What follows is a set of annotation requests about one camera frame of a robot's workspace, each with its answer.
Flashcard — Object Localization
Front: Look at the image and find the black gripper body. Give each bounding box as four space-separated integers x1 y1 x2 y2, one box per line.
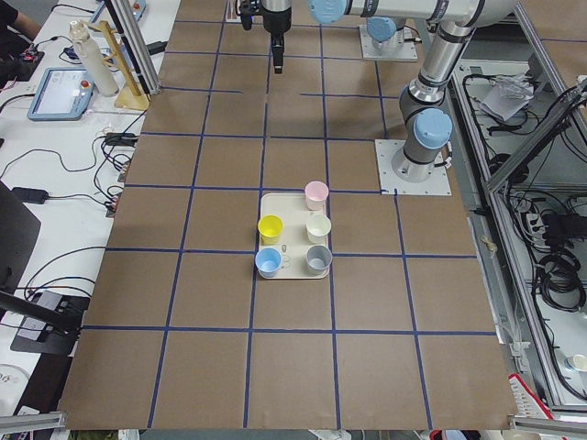
260 0 292 35

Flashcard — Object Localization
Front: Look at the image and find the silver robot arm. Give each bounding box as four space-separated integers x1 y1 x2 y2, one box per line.
366 16 406 49
308 1 516 182

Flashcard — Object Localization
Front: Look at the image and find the pink plastic cup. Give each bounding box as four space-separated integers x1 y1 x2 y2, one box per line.
305 181 329 211

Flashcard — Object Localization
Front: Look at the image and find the yellow plastic cup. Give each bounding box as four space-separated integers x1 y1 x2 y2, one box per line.
258 214 283 246

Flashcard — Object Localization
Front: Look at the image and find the cream plastic cup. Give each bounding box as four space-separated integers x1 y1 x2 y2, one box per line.
305 213 331 244

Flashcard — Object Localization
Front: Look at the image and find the grey plastic cup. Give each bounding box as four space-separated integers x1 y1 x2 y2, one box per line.
305 245 333 276

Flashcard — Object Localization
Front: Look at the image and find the wooden mug tree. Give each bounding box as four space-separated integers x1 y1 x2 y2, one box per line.
87 20 150 111

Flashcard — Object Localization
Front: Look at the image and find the cream plastic tray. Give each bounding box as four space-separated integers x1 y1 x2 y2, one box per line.
257 192 329 280

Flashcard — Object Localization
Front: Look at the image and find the upper teach pendant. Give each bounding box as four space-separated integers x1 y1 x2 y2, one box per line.
27 68 94 121

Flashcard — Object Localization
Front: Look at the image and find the crumpled white paper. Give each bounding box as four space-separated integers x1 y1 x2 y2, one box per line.
479 73 534 122

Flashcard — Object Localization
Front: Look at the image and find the person in black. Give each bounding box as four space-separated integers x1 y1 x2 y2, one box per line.
1 1 41 87

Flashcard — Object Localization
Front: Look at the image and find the black monitor stand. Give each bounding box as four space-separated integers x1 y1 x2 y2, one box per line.
1 185 90 356

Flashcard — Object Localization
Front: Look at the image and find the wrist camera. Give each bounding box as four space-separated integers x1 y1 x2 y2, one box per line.
236 0 260 31

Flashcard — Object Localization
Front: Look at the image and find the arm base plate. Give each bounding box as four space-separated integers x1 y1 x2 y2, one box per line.
374 139 452 196
359 25 418 62

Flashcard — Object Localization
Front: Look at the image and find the aluminium frame post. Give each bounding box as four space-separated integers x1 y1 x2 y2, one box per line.
105 0 161 95

